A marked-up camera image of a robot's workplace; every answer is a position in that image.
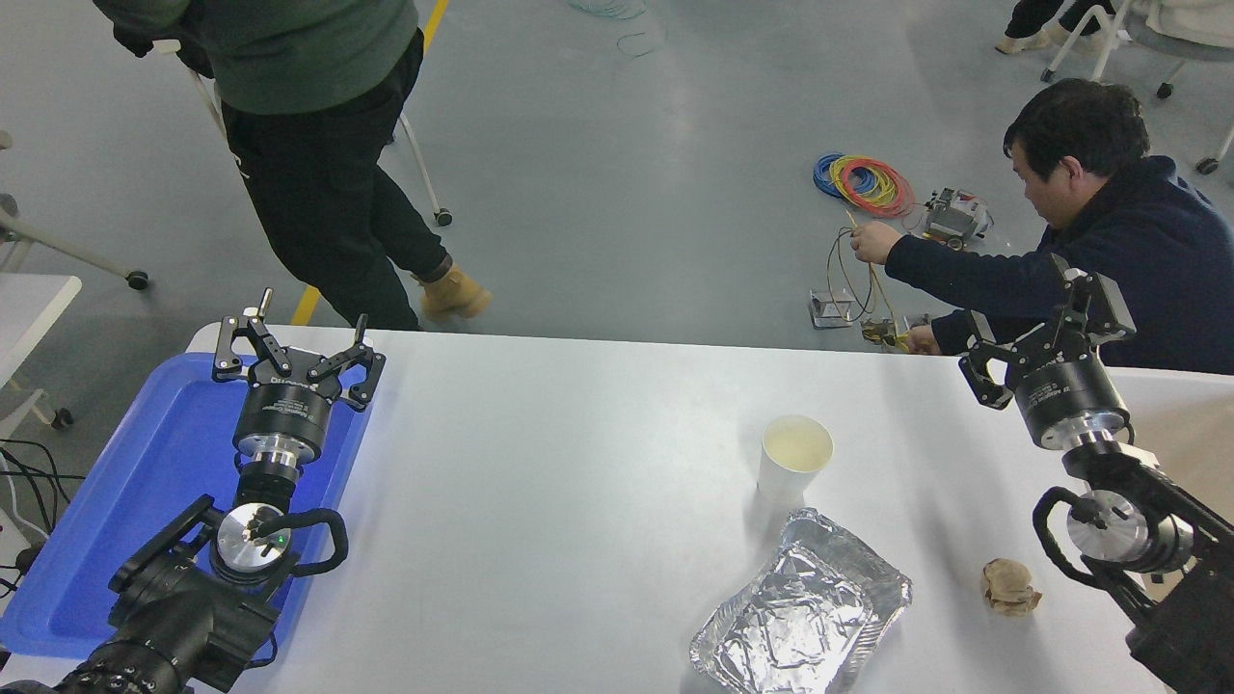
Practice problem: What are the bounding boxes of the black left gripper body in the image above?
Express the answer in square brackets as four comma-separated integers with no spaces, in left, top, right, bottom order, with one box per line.
[232,351,341,462]

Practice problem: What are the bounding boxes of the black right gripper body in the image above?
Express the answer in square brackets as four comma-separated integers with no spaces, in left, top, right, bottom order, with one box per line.
[1001,335,1132,451]

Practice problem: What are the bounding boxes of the yellow and black wire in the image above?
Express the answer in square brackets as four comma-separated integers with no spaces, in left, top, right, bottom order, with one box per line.
[825,210,902,334]

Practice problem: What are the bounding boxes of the white paper cup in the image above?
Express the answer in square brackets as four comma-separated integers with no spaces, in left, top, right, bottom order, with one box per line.
[757,414,835,507]

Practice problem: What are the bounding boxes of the person's right hand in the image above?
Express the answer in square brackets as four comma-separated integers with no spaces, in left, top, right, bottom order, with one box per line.
[850,220,904,266]

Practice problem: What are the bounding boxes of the person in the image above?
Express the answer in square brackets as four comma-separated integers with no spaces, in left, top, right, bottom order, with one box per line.
[850,77,1234,377]
[92,0,493,332]
[996,0,1124,56]

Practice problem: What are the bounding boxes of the large pale bin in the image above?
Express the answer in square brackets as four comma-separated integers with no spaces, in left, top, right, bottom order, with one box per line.
[1099,368,1234,603]

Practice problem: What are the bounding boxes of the blue plastic tray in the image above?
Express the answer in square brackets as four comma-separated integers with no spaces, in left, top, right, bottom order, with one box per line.
[0,351,377,661]

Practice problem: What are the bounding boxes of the small metal box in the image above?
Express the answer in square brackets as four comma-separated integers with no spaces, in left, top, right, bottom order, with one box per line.
[810,287,856,331]

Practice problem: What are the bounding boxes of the crumpled tan paper ball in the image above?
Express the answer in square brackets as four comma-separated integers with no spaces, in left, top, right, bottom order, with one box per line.
[981,557,1044,618]

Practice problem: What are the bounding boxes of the grey wheeled stand leg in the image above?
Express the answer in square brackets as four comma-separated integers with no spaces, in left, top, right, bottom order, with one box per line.
[0,130,150,290]

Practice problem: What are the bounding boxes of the white side table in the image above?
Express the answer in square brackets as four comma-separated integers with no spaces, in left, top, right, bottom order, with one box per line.
[0,273,83,430]

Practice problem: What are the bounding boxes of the crumpled foil tray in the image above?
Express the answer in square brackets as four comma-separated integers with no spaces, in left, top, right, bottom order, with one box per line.
[688,507,914,694]

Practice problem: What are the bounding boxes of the small terminal block with wires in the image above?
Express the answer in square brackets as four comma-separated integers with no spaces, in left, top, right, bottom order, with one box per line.
[861,316,931,350]

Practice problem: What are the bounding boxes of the small wired floor device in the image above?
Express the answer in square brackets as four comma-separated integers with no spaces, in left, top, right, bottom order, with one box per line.
[921,188,994,252]

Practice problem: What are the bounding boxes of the red and yellow cable coil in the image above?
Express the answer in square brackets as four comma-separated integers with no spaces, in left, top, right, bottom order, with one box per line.
[829,154,917,220]

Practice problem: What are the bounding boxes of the blue cable coil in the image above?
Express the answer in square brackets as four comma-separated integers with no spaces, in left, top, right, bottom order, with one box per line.
[813,152,880,201]

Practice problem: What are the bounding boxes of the black floor cables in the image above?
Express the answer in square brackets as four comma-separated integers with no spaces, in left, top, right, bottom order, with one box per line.
[0,439,88,599]

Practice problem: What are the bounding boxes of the teal floor cable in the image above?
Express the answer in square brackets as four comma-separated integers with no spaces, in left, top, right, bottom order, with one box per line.
[567,0,668,57]

